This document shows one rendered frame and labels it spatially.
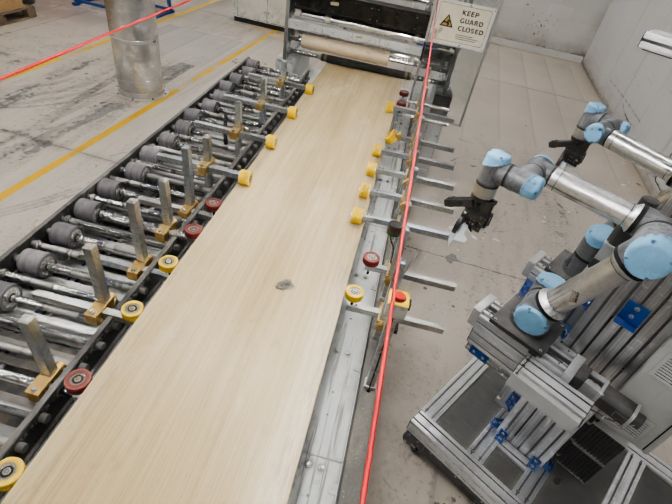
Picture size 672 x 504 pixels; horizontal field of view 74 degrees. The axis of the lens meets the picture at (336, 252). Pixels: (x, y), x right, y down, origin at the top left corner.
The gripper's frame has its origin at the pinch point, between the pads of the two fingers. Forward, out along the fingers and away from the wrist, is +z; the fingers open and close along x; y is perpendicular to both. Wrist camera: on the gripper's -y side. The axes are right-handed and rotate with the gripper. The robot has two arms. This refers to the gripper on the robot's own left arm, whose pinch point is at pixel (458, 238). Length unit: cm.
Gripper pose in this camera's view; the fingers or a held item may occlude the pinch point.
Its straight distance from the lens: 168.2
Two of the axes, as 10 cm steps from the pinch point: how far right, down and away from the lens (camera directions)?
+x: 7.1, -3.8, 6.0
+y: 6.9, 5.4, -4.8
